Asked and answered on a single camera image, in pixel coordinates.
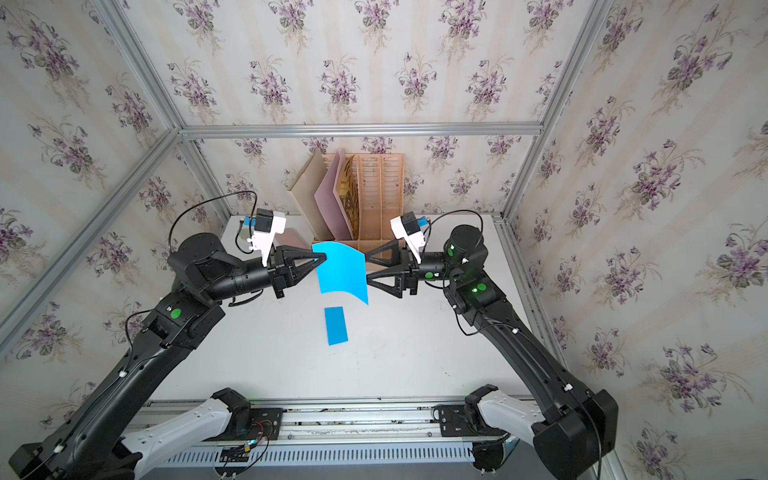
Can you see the beige folder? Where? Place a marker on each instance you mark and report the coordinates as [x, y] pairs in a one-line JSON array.
[[302, 191]]

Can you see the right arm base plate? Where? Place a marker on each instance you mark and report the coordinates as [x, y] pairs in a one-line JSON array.
[[455, 420]]

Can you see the aluminium mounting rail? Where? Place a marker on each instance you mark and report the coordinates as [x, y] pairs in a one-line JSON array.
[[360, 423]]

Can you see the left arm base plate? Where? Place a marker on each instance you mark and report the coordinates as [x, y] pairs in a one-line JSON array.
[[259, 423]]

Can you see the pink folder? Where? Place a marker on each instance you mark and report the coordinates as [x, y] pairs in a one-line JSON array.
[[330, 202]]

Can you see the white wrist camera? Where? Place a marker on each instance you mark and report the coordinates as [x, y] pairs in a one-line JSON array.
[[263, 227], [411, 229]]

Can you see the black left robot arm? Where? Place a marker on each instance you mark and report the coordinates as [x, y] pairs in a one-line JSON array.
[[92, 443]]

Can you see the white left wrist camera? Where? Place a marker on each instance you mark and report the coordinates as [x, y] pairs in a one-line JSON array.
[[263, 227]]

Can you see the peach plastic file organizer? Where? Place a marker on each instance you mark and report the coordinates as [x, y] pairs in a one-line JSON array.
[[380, 179]]

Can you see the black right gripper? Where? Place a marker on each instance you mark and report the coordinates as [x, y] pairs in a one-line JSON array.
[[409, 270]]

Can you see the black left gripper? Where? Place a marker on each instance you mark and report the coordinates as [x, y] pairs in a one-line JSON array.
[[281, 272]]

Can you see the pink pencil case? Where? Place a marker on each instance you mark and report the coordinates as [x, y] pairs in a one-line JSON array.
[[291, 238]]

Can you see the blue square paper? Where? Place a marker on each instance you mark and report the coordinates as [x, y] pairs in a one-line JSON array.
[[336, 329], [343, 271]]

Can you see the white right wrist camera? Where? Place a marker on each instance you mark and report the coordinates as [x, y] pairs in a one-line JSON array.
[[411, 229]]

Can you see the patterned yellow book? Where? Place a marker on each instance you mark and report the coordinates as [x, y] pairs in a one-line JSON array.
[[347, 191]]

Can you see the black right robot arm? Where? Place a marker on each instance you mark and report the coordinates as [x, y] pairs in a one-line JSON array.
[[481, 307]]

